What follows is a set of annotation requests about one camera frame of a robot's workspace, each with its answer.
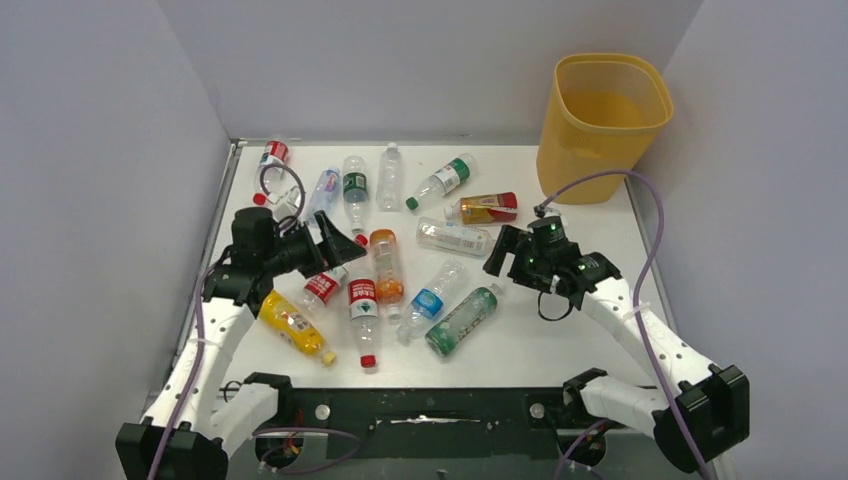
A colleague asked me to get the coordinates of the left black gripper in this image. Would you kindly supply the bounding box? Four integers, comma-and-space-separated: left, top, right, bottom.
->
263, 212, 366, 279

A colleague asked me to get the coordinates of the amber tea bottle red label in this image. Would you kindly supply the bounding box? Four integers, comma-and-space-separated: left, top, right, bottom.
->
443, 192, 518, 225

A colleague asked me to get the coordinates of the green tinted bottle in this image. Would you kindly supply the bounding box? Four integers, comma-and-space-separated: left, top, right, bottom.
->
425, 283, 506, 358

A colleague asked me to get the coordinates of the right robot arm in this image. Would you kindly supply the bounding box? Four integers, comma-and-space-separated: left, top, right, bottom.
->
483, 216, 750, 473

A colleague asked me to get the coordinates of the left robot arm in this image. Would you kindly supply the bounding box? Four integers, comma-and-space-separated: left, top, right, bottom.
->
115, 207, 366, 479

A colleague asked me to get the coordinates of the yellow plastic waste bin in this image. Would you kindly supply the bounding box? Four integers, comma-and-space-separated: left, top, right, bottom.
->
536, 53, 674, 196

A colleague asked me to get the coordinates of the red label bottle left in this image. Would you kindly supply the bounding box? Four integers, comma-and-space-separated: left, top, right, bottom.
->
297, 262, 353, 318

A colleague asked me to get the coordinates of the red label bottle red cap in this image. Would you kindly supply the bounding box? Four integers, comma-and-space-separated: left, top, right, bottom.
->
347, 264, 379, 369

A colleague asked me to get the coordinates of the orange soda bottle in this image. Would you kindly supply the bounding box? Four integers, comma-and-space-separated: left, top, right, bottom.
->
369, 229, 405, 325

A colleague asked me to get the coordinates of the clear bottle blue purple label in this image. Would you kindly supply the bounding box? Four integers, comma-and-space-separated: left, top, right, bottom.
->
305, 166, 341, 227

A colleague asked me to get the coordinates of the yellow juice bottle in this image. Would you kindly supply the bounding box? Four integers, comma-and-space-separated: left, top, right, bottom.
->
258, 289, 337, 367

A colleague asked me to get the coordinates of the clear unlabelled bottle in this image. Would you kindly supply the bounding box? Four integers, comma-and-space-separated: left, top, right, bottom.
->
376, 142, 402, 212

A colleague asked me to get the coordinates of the clear bottle dark green label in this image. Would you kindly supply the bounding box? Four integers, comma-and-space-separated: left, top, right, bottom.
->
342, 156, 370, 235

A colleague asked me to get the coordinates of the clear bottle green white label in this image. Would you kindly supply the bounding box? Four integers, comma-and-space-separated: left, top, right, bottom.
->
404, 153, 478, 212

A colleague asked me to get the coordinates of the clear bottle red label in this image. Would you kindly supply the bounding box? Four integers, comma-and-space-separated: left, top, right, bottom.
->
252, 138, 289, 207

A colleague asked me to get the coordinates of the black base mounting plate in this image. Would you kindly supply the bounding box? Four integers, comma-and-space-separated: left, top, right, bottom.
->
253, 387, 622, 469

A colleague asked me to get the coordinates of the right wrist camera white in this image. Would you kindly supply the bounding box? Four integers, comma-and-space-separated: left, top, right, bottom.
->
533, 204, 562, 225

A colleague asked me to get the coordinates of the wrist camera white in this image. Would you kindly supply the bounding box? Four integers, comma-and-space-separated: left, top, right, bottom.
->
269, 185, 302, 221
533, 204, 562, 225

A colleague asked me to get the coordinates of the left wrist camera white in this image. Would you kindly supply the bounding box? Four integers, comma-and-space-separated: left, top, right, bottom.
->
269, 185, 302, 221

